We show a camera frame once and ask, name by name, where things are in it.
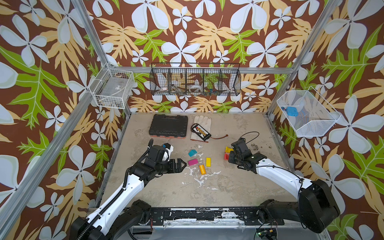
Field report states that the red arch wood block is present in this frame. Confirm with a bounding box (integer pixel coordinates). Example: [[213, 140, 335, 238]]
[[224, 153, 230, 161]]

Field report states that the teal wood block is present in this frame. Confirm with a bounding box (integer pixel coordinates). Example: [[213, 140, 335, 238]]
[[188, 150, 197, 157]]

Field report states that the white wire basket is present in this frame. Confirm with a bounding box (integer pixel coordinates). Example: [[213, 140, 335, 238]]
[[90, 64, 135, 109], [277, 87, 341, 138]]

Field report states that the orange cylinder wood block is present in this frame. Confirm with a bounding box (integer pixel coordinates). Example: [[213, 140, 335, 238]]
[[199, 165, 206, 175]]

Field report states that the magenta wood block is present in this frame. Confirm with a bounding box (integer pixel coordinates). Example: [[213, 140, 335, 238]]
[[188, 159, 199, 166]]

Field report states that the white wire basket right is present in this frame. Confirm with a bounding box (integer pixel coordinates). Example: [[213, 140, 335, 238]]
[[277, 87, 341, 138]]

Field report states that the aluminium frame rail left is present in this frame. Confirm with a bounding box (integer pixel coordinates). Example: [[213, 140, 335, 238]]
[[1, 92, 92, 240]]

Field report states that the aluminium frame post left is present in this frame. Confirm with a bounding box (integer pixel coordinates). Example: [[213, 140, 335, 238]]
[[72, 1, 132, 118]]

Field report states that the yellow cylinder wood block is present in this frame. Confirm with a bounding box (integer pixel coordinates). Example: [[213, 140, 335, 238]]
[[225, 147, 233, 154]]

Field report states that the aluminium frame rail right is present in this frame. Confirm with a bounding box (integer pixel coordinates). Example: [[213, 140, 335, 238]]
[[263, 114, 295, 172]]

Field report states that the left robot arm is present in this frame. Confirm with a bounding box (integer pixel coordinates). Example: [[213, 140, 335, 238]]
[[70, 143, 187, 240]]

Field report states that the white tape roll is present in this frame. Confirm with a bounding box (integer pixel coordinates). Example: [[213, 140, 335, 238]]
[[189, 85, 203, 93]]

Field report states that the aluminium frame post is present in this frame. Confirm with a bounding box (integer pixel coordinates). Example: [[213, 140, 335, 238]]
[[266, 1, 340, 116], [72, 1, 132, 118]]

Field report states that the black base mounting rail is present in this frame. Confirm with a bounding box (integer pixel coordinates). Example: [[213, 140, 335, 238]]
[[143, 206, 285, 226]]

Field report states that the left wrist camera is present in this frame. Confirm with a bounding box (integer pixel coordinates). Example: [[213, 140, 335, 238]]
[[162, 143, 174, 162]]

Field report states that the yellow rectangular wood block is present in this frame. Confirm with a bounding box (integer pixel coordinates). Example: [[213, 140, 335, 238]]
[[206, 158, 212, 167]]

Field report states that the black wire basket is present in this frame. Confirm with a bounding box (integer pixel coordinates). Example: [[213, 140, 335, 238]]
[[149, 63, 242, 96]]

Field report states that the aluminium frame post right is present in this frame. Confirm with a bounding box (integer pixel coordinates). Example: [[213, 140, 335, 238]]
[[266, 1, 340, 116]]

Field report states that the black plastic tool case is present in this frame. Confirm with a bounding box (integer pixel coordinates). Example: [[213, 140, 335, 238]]
[[149, 114, 188, 138]]

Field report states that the aluminium frame rail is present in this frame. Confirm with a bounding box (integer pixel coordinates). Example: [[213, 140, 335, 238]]
[[263, 114, 295, 172], [1, 92, 92, 240]]

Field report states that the white wire basket left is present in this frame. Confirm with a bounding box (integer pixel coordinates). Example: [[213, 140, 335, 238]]
[[90, 64, 135, 109]]

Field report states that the white work glove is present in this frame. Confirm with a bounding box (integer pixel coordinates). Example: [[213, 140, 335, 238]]
[[190, 115, 212, 142]]

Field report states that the blue object in basket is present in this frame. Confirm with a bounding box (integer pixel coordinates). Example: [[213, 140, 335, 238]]
[[281, 107, 299, 117]]

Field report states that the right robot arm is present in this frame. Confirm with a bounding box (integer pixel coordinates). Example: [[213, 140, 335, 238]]
[[229, 138, 341, 234]]

